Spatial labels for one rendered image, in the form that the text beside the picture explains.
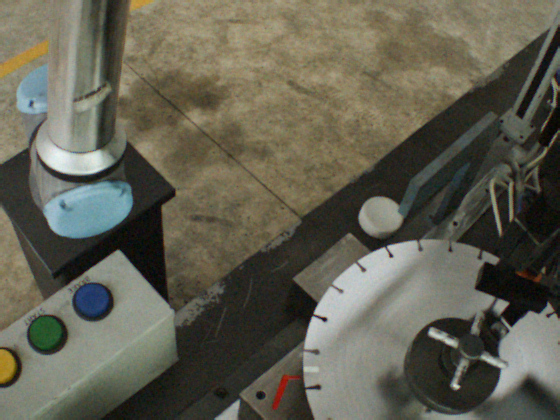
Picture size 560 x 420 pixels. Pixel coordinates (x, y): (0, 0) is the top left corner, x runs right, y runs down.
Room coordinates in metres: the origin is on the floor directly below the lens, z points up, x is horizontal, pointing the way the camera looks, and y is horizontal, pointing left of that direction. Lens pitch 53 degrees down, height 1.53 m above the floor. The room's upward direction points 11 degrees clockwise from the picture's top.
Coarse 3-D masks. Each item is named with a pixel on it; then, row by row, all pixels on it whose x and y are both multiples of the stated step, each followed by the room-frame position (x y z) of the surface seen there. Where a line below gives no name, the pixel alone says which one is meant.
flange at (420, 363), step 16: (448, 320) 0.32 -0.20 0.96; (464, 320) 0.32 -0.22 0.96; (416, 336) 0.30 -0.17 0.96; (480, 336) 0.31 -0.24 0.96; (416, 352) 0.28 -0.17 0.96; (432, 352) 0.28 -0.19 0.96; (448, 352) 0.27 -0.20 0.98; (496, 352) 0.29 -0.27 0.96; (416, 368) 0.26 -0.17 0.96; (432, 368) 0.26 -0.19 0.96; (448, 368) 0.26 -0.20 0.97; (480, 368) 0.27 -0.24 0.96; (496, 368) 0.27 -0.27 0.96; (416, 384) 0.24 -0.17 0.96; (432, 384) 0.24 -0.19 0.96; (448, 384) 0.24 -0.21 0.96; (464, 384) 0.25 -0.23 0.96; (480, 384) 0.25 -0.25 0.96; (496, 384) 0.25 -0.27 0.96; (432, 400) 0.22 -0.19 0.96; (448, 400) 0.23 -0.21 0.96; (464, 400) 0.23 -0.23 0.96; (480, 400) 0.23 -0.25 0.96
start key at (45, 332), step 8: (40, 320) 0.25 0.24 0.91; (48, 320) 0.25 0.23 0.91; (32, 328) 0.23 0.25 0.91; (40, 328) 0.24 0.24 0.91; (48, 328) 0.24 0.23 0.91; (56, 328) 0.24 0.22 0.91; (32, 336) 0.22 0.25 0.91; (40, 336) 0.23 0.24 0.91; (48, 336) 0.23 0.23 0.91; (56, 336) 0.23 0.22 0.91; (40, 344) 0.22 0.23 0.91; (48, 344) 0.22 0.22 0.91; (56, 344) 0.22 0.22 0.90
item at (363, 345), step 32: (384, 256) 0.40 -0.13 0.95; (416, 256) 0.40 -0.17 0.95; (448, 256) 0.41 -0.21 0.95; (352, 288) 0.35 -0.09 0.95; (384, 288) 0.35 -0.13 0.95; (416, 288) 0.36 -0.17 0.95; (448, 288) 0.37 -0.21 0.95; (320, 320) 0.30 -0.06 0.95; (352, 320) 0.31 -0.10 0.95; (384, 320) 0.31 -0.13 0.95; (416, 320) 0.32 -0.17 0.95; (544, 320) 0.35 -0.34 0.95; (320, 352) 0.26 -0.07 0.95; (352, 352) 0.27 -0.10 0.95; (384, 352) 0.28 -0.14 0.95; (512, 352) 0.30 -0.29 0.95; (544, 352) 0.30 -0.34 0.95; (320, 384) 0.23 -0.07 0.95; (352, 384) 0.23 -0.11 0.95; (384, 384) 0.24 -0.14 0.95; (512, 384) 0.26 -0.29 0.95; (544, 384) 0.26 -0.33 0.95; (320, 416) 0.19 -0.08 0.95; (352, 416) 0.20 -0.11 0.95; (384, 416) 0.20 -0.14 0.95; (416, 416) 0.21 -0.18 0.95; (448, 416) 0.21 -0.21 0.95; (480, 416) 0.21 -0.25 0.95; (512, 416) 0.22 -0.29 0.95; (544, 416) 0.22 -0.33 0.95
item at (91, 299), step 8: (88, 288) 0.30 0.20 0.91; (96, 288) 0.30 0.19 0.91; (80, 296) 0.29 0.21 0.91; (88, 296) 0.29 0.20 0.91; (96, 296) 0.29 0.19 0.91; (104, 296) 0.30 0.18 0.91; (80, 304) 0.28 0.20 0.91; (88, 304) 0.28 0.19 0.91; (96, 304) 0.28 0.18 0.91; (104, 304) 0.29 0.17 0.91; (80, 312) 0.27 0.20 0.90; (88, 312) 0.27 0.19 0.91; (96, 312) 0.27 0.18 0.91; (104, 312) 0.28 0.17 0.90
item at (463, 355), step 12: (480, 312) 0.31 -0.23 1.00; (480, 324) 0.30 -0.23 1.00; (432, 336) 0.28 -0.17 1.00; (444, 336) 0.28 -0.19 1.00; (468, 336) 0.28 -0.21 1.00; (456, 348) 0.27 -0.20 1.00; (468, 348) 0.27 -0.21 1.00; (480, 348) 0.27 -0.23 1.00; (456, 360) 0.26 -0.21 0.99; (468, 360) 0.26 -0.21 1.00; (492, 360) 0.26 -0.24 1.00; (504, 360) 0.26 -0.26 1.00; (456, 372) 0.24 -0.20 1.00; (456, 384) 0.23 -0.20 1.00
